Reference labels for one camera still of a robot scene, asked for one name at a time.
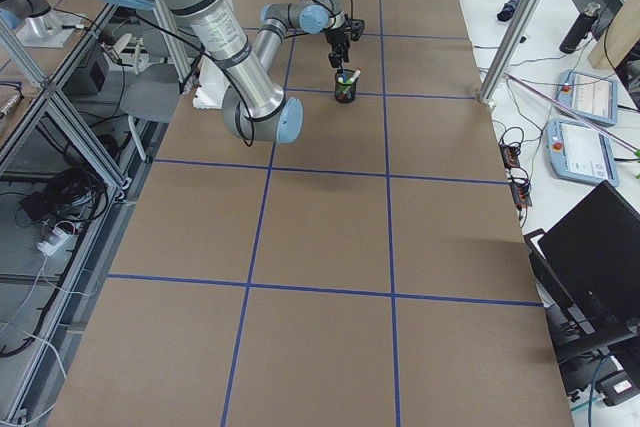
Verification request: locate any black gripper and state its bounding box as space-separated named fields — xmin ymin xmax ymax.
xmin=323 ymin=15 xmax=350 ymax=70

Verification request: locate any red white marker pen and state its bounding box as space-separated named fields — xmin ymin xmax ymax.
xmin=347 ymin=69 xmax=361 ymax=85

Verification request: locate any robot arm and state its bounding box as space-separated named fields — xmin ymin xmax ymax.
xmin=103 ymin=0 xmax=364 ymax=144
xmin=1 ymin=0 xmax=75 ymax=48

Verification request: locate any black mesh pen cup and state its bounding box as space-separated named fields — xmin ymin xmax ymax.
xmin=334 ymin=69 xmax=359 ymax=104

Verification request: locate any orange usb hub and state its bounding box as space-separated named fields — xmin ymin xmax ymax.
xmin=509 ymin=178 xmax=532 ymax=209
xmin=499 ymin=144 xmax=521 ymax=169

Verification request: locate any black water bottle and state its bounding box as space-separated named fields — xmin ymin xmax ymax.
xmin=559 ymin=2 xmax=601 ymax=54

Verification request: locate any lower teach pendant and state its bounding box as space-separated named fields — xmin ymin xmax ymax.
xmin=545 ymin=119 xmax=620 ymax=187

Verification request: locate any teach pendant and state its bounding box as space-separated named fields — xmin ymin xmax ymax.
xmin=545 ymin=119 xmax=620 ymax=187
xmin=556 ymin=69 xmax=618 ymax=127

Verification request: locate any upper teach pendant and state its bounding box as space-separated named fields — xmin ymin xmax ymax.
xmin=556 ymin=69 xmax=618 ymax=127

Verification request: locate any black laptop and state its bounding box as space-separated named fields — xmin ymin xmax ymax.
xmin=525 ymin=181 xmax=639 ymax=365

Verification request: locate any white power adapter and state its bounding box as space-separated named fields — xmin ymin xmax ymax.
xmin=36 ymin=227 xmax=71 ymax=257

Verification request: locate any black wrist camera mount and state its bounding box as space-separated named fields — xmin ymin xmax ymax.
xmin=347 ymin=18 xmax=366 ymax=42

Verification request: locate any aluminium frame post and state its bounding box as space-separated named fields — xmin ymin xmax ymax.
xmin=477 ymin=0 xmax=540 ymax=104

